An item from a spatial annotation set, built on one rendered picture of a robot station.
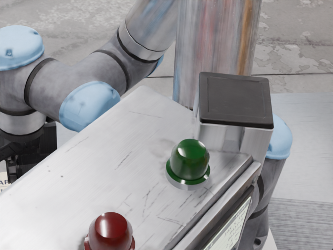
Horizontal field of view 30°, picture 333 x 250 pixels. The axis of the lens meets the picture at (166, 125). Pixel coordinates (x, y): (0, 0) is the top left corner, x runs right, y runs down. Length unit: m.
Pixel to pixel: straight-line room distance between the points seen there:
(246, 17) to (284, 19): 2.69
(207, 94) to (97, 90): 0.44
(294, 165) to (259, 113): 0.94
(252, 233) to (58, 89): 0.37
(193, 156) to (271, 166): 0.52
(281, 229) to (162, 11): 0.54
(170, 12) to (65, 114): 0.19
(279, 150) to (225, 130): 0.48
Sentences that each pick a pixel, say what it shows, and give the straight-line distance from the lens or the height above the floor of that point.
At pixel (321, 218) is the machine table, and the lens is 1.24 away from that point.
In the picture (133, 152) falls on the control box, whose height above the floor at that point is 1.48.
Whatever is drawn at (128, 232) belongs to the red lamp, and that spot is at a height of 1.49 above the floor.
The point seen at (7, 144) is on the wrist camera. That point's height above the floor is 1.05.
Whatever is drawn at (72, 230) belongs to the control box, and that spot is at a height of 1.48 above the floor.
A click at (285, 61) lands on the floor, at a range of 3.02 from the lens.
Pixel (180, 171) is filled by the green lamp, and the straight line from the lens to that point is 0.35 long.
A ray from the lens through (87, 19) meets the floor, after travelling 3.11.
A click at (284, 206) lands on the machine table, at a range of 1.23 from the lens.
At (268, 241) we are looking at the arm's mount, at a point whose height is 0.94.
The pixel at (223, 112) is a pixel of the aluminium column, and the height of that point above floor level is 1.50.
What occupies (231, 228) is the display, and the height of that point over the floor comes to 1.44.
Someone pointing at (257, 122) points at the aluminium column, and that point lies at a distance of 0.37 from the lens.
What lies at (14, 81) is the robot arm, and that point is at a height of 1.19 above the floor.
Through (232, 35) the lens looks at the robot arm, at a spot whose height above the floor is 1.39.
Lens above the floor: 1.74
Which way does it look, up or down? 43 degrees down
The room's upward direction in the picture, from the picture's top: 8 degrees clockwise
